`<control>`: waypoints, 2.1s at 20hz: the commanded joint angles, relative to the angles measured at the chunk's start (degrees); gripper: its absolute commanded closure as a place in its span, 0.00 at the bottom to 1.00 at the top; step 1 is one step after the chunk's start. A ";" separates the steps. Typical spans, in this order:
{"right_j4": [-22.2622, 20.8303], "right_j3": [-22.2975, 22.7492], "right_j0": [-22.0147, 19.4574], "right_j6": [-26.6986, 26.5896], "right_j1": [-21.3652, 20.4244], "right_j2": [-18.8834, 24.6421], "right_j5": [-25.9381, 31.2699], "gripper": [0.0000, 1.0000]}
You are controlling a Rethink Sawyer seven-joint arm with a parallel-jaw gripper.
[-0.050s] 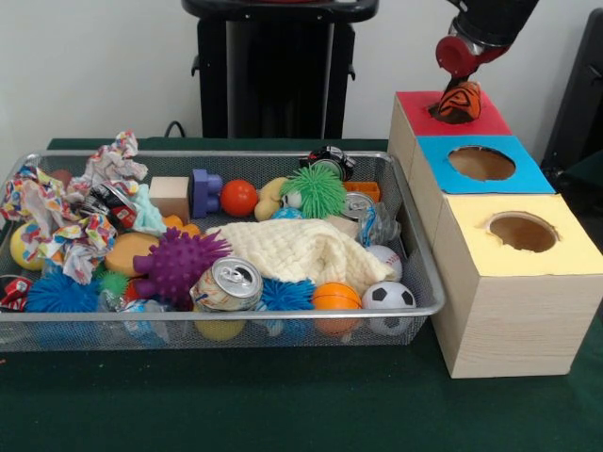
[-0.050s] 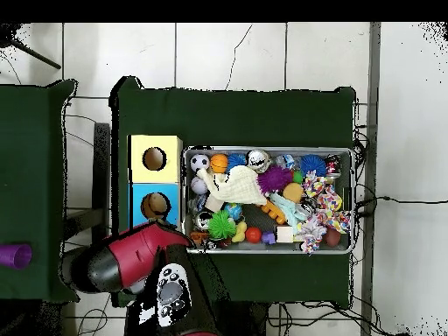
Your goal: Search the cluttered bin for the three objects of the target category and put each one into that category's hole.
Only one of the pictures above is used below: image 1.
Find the black chair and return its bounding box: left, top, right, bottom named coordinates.
left=542, top=8, right=603, bottom=189

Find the small soccer ball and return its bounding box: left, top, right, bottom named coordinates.
left=363, top=280, right=419, bottom=337

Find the black cable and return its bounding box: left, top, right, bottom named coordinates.
left=165, top=120, right=201, bottom=139

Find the crushed silver can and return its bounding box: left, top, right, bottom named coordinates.
left=192, top=256, right=265, bottom=314

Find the small orange basketball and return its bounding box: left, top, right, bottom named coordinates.
left=313, top=282, right=364, bottom=336

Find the colourful patterned cloth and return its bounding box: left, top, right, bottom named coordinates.
left=0, top=132, right=152, bottom=283

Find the cream knitted cloth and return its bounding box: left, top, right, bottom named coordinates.
left=209, top=218, right=397, bottom=289

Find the blue spiky ball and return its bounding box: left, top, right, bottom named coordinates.
left=25, top=267, right=105, bottom=315

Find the small red ball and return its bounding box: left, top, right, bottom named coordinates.
left=220, top=179, right=260, bottom=218

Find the orange striped tiger toy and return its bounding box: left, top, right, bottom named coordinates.
left=435, top=81, right=483, bottom=126

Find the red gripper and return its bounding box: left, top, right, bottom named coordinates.
left=434, top=34, right=511, bottom=93

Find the purple spiky ball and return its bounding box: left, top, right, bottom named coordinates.
left=135, top=226, right=234, bottom=304

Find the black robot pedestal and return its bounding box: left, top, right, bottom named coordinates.
left=182, top=0, right=383, bottom=140

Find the clear mesh bin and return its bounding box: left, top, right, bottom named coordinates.
left=0, top=151, right=448, bottom=353

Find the green fuzzy toy with eyes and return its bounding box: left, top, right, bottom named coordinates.
left=280, top=165, right=350, bottom=219

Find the plain wooden cube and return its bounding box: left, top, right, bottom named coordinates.
left=151, top=176, right=192, bottom=222

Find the wooden box with three holes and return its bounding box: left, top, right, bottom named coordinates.
left=388, top=89, right=603, bottom=379

